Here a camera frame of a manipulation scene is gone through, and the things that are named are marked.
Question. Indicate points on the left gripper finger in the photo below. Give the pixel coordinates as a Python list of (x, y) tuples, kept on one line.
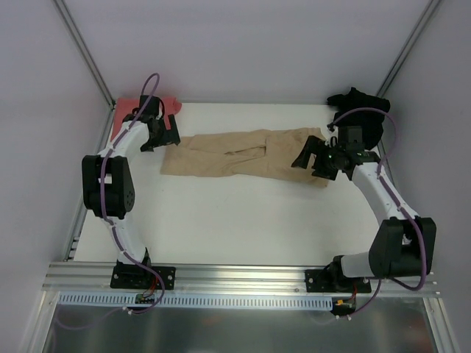
[(172, 134), (155, 142)]

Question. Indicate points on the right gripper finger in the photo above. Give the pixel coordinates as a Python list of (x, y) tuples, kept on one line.
[(313, 146), (323, 169)]

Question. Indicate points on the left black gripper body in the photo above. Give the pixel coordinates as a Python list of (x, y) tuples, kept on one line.
[(162, 133)]

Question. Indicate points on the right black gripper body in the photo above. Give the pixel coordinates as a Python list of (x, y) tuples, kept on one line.
[(320, 159)]

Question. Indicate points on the beige t shirt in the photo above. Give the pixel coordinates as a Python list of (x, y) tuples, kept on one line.
[(259, 153)]

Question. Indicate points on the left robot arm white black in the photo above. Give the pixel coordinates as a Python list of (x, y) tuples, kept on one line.
[(107, 186)]

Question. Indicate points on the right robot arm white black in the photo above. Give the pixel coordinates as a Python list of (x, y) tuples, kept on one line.
[(403, 247)]

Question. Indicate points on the folded pink t shirt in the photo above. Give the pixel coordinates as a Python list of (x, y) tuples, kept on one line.
[(125, 106)]

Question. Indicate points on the black t shirt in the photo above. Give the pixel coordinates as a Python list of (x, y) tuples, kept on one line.
[(370, 122)]

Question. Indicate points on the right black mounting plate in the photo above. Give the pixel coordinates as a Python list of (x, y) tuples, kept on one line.
[(325, 281)]

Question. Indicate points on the black mounting plate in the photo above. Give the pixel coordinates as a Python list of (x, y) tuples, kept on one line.
[(133, 277), (325, 281)]

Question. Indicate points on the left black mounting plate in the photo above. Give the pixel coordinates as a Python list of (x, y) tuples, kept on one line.
[(133, 277)]

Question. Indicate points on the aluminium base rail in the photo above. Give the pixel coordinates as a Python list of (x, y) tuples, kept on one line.
[(250, 280)]

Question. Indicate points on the left aluminium frame post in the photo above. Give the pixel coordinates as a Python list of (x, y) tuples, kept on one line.
[(84, 52)]

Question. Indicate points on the aluminium frame post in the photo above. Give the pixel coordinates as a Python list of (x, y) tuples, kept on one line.
[(84, 52), (423, 21)]

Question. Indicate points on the white slotted cable duct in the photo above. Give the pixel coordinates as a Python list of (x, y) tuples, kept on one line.
[(193, 300)]

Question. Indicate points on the right aluminium frame post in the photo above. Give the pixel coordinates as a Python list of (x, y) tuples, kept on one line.
[(423, 21)]

